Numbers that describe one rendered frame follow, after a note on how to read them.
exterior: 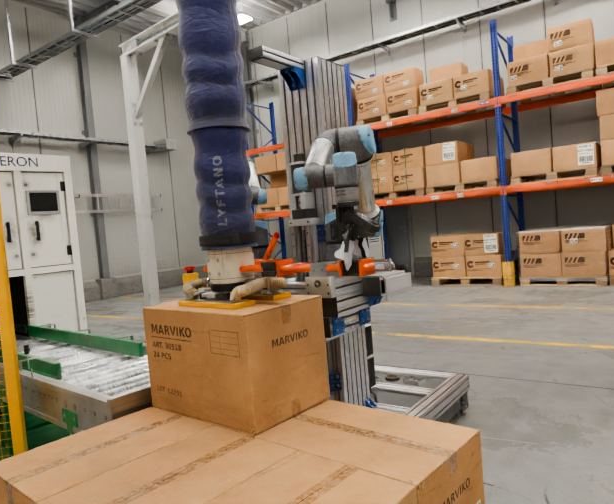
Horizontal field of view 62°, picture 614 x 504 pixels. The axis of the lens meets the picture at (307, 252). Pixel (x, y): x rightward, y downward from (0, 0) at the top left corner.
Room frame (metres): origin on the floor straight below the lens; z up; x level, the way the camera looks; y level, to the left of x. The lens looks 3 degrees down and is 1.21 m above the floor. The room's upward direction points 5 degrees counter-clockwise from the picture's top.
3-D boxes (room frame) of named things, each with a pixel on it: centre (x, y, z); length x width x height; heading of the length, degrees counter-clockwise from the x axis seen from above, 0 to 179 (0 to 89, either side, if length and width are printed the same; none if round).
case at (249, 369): (1.99, 0.32, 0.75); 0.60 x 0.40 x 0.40; 50
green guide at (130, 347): (3.43, 1.56, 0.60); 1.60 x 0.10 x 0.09; 49
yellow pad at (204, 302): (1.92, 0.36, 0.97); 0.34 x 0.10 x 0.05; 49
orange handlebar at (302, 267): (1.95, 0.07, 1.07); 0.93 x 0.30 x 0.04; 49
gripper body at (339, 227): (1.61, -0.13, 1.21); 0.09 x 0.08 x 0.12; 49
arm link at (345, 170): (1.61, -0.14, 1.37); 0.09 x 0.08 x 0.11; 169
